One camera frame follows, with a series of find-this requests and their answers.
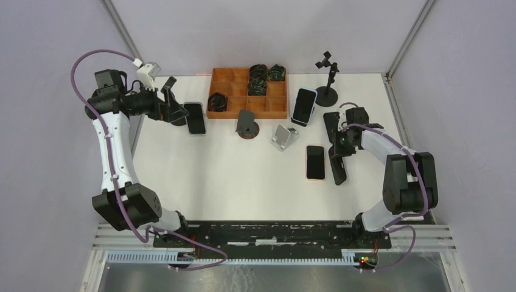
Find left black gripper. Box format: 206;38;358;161
128;82;188;123

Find black clamp stand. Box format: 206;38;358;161
160;76;188;127
315;51;340;107

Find phone with clear case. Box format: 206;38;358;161
183;102;206;136

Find black phone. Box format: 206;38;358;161
323;111;340;143
329;146;347;186

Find pink case phone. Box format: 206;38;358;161
305;145;326;181

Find blue case phone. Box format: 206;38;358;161
291;88;318;127

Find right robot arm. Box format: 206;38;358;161
323;106;438;248

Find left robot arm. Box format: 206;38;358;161
85;69;191;248

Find silver folding phone stand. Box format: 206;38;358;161
270;124;299;152

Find round wooden phone stand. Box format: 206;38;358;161
235;109;259;139

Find black coiled band front-left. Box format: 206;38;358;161
207;92;228;112

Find orange compartment tray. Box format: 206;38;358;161
206;68;288;119

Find black coiled band middle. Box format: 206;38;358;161
248;78;267;96

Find black coiled band top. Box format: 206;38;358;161
249;64;268;81

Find green-black coiled band right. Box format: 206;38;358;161
267;64;286;82

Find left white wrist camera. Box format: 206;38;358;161
133;58;161;90

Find white slotted cable duct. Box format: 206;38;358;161
105;249;380;267

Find aluminium rail frame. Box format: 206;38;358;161
92;222;456;252

